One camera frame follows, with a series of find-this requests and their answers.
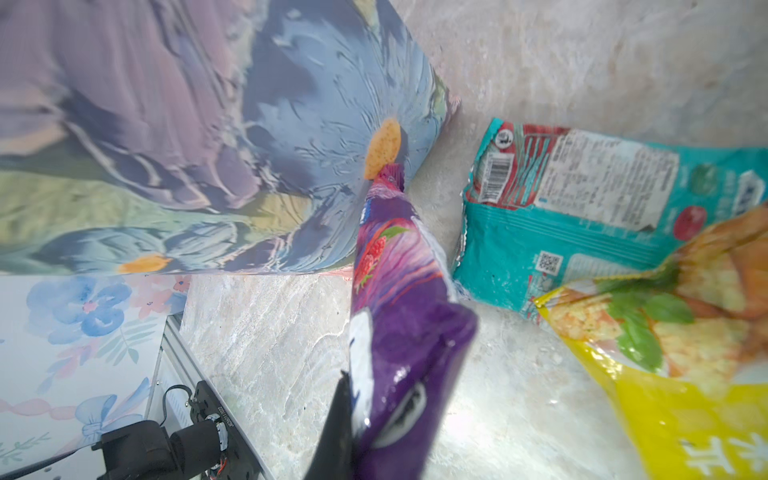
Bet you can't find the aluminium front rail frame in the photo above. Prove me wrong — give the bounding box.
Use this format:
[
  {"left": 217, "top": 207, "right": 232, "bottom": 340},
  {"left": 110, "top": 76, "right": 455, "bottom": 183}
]
[{"left": 145, "top": 313, "right": 205, "bottom": 434}]

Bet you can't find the teal Fox's bag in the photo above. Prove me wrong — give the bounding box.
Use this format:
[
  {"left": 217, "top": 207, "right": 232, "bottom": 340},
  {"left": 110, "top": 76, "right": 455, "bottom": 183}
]
[{"left": 453, "top": 118, "right": 767, "bottom": 319}]

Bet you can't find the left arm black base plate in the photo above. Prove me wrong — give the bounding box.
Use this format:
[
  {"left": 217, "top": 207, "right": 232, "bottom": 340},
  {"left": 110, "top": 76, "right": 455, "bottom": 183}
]
[{"left": 190, "top": 380, "right": 274, "bottom": 479}]

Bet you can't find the yellow snack bag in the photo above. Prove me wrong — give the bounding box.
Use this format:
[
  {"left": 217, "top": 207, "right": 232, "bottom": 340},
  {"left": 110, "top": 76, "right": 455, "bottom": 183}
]
[{"left": 535, "top": 204, "right": 767, "bottom": 479}]

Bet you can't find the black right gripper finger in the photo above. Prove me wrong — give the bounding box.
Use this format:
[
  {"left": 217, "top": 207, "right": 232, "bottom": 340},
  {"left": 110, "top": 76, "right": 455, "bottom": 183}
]
[{"left": 304, "top": 371, "right": 353, "bottom": 480}]

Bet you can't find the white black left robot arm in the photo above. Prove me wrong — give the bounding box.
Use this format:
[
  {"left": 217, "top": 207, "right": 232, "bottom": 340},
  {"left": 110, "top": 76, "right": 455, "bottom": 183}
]
[{"left": 91, "top": 415, "right": 229, "bottom": 480}]

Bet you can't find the floral paper gift bag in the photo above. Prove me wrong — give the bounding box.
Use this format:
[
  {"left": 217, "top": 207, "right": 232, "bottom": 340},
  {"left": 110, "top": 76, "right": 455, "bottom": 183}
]
[{"left": 1, "top": 1, "right": 459, "bottom": 275}]

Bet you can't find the purple Fox's bag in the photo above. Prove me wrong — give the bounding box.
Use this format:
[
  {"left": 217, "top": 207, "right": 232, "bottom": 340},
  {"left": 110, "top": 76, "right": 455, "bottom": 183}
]
[{"left": 349, "top": 164, "right": 478, "bottom": 479}]

